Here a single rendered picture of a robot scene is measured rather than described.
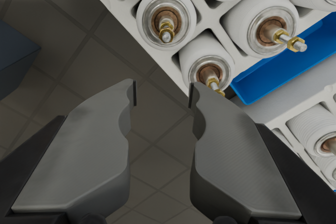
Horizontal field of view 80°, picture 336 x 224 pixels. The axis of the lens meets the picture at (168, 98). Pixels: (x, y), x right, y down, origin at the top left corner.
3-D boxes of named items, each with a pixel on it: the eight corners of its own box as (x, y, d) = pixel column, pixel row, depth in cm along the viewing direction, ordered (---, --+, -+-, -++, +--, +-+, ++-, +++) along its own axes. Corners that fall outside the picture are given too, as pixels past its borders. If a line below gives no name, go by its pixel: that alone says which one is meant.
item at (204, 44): (185, 69, 55) (192, 104, 39) (171, 35, 50) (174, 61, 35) (219, 55, 53) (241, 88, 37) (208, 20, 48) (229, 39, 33)
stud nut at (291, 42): (304, 40, 26) (308, 42, 26) (295, 52, 27) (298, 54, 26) (292, 34, 26) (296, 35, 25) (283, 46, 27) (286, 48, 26)
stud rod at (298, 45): (279, 32, 31) (309, 46, 24) (275, 38, 31) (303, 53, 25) (274, 29, 31) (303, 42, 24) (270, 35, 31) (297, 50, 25)
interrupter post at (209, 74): (204, 82, 37) (207, 91, 34) (200, 71, 36) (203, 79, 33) (217, 77, 37) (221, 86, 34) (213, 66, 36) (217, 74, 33)
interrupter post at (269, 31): (280, 27, 32) (291, 32, 29) (271, 41, 33) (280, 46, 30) (268, 20, 32) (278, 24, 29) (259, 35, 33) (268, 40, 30)
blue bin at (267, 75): (233, 87, 66) (246, 107, 55) (215, 62, 61) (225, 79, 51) (328, 25, 56) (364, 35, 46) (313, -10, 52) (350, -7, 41)
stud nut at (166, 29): (172, 25, 24) (173, 26, 24) (175, 39, 25) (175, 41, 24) (157, 29, 24) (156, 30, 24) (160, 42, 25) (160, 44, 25)
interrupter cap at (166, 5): (179, -14, 29) (180, -14, 29) (197, 35, 33) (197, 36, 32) (133, 8, 31) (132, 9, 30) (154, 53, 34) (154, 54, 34)
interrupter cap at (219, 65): (195, 98, 39) (196, 100, 38) (181, 63, 35) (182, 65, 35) (234, 84, 37) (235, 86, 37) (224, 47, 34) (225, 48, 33)
